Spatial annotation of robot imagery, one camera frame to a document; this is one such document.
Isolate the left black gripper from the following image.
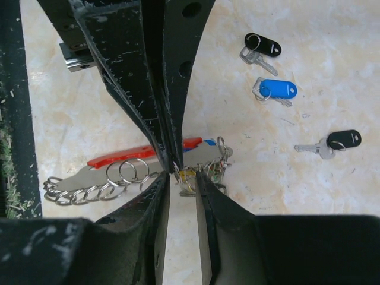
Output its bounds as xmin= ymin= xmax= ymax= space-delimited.
xmin=38 ymin=0 xmax=174 ymax=173

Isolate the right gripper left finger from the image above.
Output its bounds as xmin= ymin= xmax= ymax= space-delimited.
xmin=88 ymin=172 xmax=170 ymax=284

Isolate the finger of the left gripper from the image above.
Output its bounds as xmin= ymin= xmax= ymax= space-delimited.
xmin=161 ymin=1 xmax=214 ymax=173

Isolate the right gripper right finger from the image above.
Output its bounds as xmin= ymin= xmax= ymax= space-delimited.
xmin=196 ymin=172 xmax=267 ymax=284

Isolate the metal key organizer red strap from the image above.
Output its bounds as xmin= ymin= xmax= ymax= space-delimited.
xmin=43 ymin=135 xmax=235 ymax=206

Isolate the black tag key left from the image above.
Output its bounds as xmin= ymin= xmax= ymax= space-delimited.
xmin=239 ymin=33 xmax=282 ymax=76

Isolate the black tag key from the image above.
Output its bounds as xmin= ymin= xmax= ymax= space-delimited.
xmin=239 ymin=33 xmax=282 ymax=76
xmin=294 ymin=129 xmax=362 ymax=160

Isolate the blue tag key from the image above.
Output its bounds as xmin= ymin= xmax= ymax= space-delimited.
xmin=252 ymin=77 xmax=297 ymax=107

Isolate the black tag key upper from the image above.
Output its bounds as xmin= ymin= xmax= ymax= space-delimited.
xmin=294 ymin=129 xmax=362 ymax=160

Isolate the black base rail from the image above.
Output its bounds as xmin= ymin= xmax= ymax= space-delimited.
xmin=1 ymin=1 xmax=42 ymax=219

